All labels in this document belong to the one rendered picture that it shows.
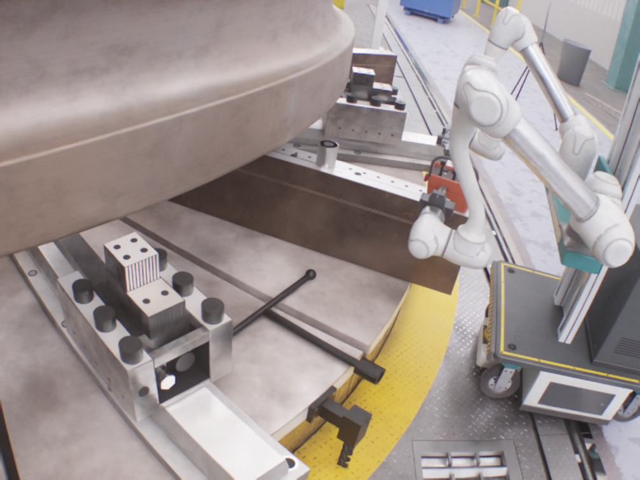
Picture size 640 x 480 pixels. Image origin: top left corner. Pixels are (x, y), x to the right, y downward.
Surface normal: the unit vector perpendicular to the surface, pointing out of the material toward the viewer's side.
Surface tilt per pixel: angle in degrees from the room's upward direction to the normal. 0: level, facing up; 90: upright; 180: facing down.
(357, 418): 0
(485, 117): 87
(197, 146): 90
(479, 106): 87
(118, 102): 50
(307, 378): 0
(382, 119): 90
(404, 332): 0
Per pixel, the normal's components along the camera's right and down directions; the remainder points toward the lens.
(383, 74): 0.40, 0.54
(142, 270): 0.72, 0.45
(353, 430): -0.58, 0.36
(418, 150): 0.07, 0.25
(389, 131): 0.03, 0.54
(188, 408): 0.14, -0.84
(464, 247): -0.33, 0.33
